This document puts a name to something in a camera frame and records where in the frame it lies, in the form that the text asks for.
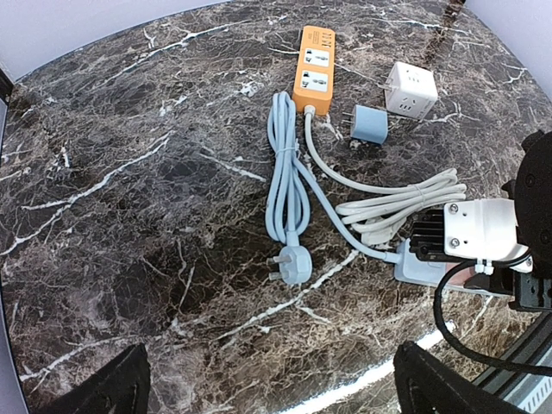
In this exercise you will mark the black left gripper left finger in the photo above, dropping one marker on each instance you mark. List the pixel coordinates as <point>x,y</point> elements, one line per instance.
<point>121,386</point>

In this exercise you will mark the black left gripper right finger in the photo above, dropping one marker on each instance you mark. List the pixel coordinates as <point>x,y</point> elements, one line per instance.
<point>426,385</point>

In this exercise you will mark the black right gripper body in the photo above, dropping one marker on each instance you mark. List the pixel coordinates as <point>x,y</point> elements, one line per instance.
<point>530,292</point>

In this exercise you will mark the light blue power strip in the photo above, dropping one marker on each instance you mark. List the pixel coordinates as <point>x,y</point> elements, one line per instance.
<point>413,271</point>

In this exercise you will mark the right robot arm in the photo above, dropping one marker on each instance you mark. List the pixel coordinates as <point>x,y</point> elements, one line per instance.
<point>531,193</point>

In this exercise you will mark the light blue charger plug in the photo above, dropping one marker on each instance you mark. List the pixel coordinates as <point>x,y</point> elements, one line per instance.
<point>368,124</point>

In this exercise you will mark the white cube socket adapter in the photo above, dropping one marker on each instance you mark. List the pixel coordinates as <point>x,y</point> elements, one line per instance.
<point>410,91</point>

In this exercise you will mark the orange power strip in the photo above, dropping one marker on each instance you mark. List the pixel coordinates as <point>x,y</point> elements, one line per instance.
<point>314,80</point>

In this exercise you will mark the black front frame rail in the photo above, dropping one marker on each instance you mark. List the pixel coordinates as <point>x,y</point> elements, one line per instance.
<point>532,347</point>

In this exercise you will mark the white slotted cable duct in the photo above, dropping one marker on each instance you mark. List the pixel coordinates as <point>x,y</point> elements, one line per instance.
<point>539,398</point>

